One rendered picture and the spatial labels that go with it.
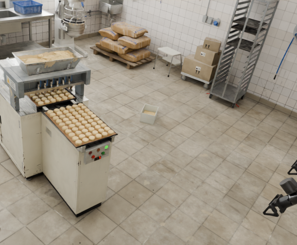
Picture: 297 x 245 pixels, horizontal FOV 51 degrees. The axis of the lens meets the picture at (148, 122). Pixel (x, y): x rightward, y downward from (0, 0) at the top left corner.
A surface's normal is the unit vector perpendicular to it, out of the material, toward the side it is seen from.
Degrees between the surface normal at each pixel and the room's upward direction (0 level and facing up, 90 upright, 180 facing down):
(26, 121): 90
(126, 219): 0
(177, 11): 90
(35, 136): 90
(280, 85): 90
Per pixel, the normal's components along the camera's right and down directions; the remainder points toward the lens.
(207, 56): -0.62, 0.31
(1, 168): 0.15, -0.83
